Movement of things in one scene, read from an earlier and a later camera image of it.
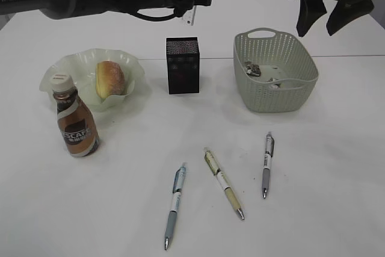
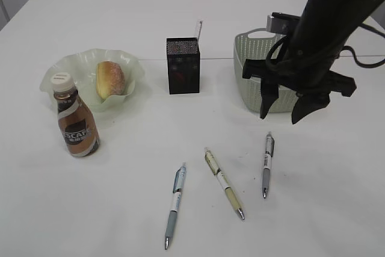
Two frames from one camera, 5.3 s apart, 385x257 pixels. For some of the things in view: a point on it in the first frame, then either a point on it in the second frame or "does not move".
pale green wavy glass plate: (82, 65) does not move
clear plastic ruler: (187, 20) -> (198, 32)
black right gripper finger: (344, 11) -> (308, 103)
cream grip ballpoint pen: (224, 182) does not move
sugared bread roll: (109, 79) does not move
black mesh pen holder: (183, 65) does not move
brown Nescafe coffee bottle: (77, 128) does not move
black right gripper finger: (311, 7) -> (270, 92)
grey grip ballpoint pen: (269, 153) does not move
